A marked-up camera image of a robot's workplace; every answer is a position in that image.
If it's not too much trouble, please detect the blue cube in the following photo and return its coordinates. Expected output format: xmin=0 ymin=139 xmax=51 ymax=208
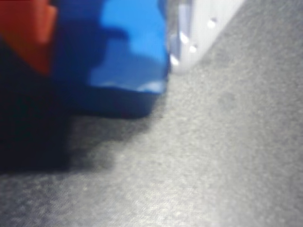
xmin=46 ymin=0 xmax=171 ymax=120

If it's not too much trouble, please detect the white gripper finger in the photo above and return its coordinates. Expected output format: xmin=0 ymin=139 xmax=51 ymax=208
xmin=168 ymin=0 xmax=246 ymax=76

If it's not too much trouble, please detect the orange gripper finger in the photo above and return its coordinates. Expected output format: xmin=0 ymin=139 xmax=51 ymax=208
xmin=0 ymin=0 xmax=59 ymax=77

